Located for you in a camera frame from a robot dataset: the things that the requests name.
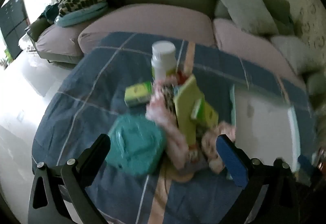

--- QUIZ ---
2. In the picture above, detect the green tissue packet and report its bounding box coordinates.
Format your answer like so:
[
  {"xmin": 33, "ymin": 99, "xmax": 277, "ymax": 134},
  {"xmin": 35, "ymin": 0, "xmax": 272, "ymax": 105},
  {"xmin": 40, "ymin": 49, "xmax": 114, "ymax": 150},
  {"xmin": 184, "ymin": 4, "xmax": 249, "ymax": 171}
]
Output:
[
  {"xmin": 124, "ymin": 81, "xmax": 153, "ymax": 107},
  {"xmin": 191, "ymin": 97, "xmax": 219, "ymax": 128}
]

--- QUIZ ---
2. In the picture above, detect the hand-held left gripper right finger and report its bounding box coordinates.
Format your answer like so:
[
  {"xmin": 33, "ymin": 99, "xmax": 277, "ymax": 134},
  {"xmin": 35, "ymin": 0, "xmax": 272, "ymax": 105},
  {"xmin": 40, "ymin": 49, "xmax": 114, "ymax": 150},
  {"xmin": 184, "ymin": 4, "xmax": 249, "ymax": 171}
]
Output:
[{"xmin": 216, "ymin": 134, "xmax": 300, "ymax": 224}]

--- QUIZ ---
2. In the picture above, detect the light green cloth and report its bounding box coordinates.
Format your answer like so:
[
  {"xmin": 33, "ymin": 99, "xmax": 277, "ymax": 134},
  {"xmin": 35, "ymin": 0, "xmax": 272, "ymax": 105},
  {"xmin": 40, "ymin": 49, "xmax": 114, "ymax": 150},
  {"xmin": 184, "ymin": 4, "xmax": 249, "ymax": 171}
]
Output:
[{"xmin": 173, "ymin": 74, "xmax": 205, "ymax": 145}]

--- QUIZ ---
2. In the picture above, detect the dark teal garment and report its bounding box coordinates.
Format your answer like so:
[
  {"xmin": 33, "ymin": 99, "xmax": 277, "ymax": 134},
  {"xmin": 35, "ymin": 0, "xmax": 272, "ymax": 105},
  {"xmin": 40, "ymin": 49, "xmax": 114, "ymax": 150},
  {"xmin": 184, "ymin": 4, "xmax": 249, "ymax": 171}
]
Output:
[{"xmin": 42, "ymin": 5, "xmax": 62, "ymax": 23}]

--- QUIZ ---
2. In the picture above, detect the white plastic bottle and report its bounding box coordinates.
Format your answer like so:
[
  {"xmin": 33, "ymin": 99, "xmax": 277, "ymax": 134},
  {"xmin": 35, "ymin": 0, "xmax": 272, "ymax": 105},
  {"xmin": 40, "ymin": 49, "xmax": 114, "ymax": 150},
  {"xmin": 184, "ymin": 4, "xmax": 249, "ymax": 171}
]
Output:
[{"xmin": 151, "ymin": 41, "xmax": 179, "ymax": 82}]

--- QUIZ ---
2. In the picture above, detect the light green pillow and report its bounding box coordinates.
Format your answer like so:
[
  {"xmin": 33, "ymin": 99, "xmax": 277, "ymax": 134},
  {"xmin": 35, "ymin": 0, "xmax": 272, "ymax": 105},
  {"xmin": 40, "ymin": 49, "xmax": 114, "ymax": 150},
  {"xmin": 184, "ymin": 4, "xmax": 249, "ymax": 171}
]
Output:
[{"xmin": 214, "ymin": 0, "xmax": 279, "ymax": 35}]

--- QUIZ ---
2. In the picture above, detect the grey-white pillow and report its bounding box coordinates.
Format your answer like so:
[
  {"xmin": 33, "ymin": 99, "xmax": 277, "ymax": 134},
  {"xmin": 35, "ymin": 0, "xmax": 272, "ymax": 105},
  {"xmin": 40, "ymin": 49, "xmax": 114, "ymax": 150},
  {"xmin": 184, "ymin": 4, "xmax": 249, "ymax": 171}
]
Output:
[{"xmin": 270, "ymin": 34, "xmax": 310, "ymax": 74}]

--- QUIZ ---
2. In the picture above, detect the pink floral cloth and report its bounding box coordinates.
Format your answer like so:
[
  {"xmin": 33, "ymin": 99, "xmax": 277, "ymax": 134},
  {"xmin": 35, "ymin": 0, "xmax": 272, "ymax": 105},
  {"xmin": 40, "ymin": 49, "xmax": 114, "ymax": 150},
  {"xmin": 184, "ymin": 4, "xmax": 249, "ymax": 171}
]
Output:
[{"xmin": 201, "ymin": 121, "xmax": 237, "ymax": 174}]

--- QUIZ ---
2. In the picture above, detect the dark cabinet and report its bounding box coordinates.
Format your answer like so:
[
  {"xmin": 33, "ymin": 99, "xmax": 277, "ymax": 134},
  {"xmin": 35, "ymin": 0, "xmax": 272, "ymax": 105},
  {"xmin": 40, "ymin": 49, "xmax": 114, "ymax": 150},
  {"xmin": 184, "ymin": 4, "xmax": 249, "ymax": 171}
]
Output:
[{"xmin": 0, "ymin": 0, "xmax": 28, "ymax": 59}]

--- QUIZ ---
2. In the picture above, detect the pink waffle sofa cover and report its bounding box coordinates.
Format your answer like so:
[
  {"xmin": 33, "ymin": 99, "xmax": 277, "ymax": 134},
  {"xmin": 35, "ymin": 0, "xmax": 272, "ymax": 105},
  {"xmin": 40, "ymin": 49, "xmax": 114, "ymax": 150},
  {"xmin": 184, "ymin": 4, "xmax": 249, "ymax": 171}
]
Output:
[{"xmin": 34, "ymin": 3, "xmax": 308, "ymax": 90}]

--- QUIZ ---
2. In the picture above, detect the leopard pattern cushion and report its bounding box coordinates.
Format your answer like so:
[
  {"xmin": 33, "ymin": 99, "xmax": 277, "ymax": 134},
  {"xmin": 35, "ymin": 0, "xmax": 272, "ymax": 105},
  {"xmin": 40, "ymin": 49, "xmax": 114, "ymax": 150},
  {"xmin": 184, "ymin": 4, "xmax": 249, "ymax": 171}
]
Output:
[{"xmin": 58, "ymin": 0, "xmax": 110, "ymax": 17}]

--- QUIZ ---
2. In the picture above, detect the leopard print scrunchie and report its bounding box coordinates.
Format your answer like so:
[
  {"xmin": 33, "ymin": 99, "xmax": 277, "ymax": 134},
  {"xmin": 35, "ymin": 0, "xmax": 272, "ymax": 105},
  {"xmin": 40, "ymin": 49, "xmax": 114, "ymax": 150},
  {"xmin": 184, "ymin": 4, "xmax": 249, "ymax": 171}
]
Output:
[{"xmin": 160, "ymin": 84, "xmax": 176, "ymax": 115}]

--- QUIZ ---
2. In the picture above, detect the white tray box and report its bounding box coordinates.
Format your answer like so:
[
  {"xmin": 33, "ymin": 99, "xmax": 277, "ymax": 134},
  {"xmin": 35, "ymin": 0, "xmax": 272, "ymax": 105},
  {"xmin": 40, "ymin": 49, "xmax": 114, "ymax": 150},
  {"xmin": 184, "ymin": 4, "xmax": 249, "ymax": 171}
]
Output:
[{"xmin": 228, "ymin": 83, "xmax": 315, "ymax": 174}]

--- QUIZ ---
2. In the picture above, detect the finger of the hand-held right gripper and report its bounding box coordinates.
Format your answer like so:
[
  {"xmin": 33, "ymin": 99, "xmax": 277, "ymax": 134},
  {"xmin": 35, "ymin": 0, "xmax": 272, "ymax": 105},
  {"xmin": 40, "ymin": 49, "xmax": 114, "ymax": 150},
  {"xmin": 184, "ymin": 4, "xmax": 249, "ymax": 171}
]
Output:
[{"xmin": 297, "ymin": 154, "xmax": 317, "ymax": 186}]

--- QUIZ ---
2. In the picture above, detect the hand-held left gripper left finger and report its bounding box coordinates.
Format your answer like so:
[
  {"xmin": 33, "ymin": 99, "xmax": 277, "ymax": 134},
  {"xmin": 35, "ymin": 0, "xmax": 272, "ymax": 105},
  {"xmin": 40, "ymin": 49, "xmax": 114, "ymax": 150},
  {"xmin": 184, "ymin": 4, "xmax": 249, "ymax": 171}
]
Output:
[{"xmin": 28, "ymin": 133, "xmax": 111, "ymax": 224}]

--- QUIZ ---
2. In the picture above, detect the teal wipes pack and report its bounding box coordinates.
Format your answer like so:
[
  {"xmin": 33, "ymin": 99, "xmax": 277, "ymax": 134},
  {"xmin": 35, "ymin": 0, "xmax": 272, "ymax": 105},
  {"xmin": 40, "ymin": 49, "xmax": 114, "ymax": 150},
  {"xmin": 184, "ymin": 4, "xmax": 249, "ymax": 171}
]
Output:
[{"xmin": 107, "ymin": 114, "xmax": 167, "ymax": 176}]

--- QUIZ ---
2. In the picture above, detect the blue plaid blanket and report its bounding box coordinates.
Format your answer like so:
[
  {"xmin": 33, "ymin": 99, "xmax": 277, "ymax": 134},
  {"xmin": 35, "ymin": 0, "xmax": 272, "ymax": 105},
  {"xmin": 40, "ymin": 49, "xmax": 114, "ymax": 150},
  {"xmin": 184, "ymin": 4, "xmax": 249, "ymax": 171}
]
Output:
[{"xmin": 32, "ymin": 32, "xmax": 316, "ymax": 224}]

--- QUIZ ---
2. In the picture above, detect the pink striped fuzzy sock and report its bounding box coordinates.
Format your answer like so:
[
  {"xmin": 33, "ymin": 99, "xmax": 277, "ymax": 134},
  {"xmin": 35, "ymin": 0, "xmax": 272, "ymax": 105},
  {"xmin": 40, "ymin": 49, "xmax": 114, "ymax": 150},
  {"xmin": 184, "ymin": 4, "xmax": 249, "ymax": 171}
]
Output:
[{"xmin": 146, "ymin": 79, "xmax": 194, "ymax": 171}]

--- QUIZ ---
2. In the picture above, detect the red and white cloth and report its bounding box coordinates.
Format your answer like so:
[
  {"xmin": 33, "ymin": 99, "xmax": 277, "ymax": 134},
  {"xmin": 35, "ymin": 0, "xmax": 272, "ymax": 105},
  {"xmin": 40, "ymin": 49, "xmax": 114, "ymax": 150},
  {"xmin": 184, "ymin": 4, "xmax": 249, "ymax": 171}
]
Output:
[{"xmin": 177, "ymin": 70, "xmax": 190, "ymax": 84}]

